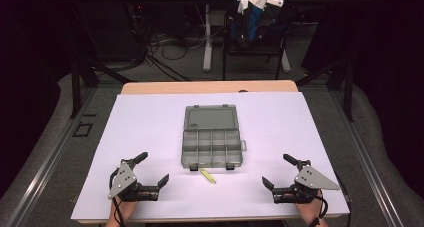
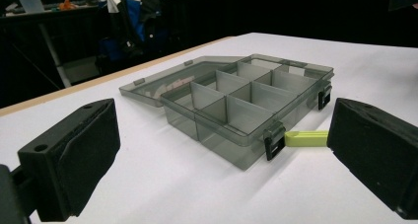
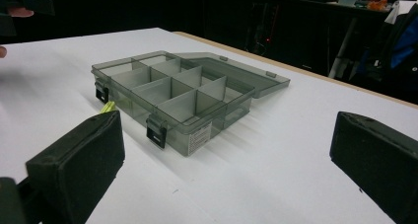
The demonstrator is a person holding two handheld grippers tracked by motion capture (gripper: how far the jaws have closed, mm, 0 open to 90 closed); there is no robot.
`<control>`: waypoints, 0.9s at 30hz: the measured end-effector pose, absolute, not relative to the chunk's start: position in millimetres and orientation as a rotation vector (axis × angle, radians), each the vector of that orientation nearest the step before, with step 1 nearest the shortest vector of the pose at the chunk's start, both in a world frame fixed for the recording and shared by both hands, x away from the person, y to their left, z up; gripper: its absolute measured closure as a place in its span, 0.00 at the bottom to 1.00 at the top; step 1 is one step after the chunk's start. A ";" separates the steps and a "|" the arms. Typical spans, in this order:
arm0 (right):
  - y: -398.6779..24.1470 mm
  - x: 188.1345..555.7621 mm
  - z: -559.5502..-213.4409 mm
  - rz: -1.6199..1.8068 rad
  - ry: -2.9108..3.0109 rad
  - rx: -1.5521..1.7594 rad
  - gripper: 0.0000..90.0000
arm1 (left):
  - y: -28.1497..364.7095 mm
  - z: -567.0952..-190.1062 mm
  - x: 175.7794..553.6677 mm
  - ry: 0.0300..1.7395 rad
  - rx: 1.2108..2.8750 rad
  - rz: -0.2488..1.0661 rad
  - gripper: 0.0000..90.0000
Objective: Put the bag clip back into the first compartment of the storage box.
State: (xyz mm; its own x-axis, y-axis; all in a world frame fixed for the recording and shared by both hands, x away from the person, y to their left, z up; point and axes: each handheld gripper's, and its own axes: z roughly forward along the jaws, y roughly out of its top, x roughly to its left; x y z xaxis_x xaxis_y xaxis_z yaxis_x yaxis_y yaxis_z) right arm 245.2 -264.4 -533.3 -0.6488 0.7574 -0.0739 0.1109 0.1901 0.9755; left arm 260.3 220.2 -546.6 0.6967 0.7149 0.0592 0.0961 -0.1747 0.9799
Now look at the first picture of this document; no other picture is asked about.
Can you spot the white-legged desk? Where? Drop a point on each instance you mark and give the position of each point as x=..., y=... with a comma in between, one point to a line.
x=208, y=37

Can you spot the clothes and bags pile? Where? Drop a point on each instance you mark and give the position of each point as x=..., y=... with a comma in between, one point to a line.
x=258, y=15

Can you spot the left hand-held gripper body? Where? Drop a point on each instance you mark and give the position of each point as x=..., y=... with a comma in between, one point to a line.
x=124, y=181

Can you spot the black metal stand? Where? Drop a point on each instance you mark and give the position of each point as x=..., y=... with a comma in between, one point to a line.
x=76, y=87
x=348, y=90

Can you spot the white board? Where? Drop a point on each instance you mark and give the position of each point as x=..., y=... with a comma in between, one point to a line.
x=266, y=137

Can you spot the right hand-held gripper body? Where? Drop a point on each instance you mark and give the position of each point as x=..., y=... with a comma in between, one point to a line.
x=313, y=181

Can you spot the person's left hand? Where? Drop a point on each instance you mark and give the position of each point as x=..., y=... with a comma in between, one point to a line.
x=125, y=207

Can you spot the grey metal floor rail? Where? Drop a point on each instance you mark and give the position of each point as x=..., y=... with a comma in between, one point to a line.
x=43, y=167
x=370, y=167

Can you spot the person's right hand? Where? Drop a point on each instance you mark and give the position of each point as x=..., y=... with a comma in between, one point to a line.
x=311, y=207

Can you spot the clear plastic compartment box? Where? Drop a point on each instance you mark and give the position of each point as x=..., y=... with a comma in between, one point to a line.
x=211, y=137

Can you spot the small yellow strip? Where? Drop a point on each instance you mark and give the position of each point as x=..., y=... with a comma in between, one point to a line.
x=207, y=176

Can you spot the black chair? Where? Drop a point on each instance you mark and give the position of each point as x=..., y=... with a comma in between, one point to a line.
x=253, y=50

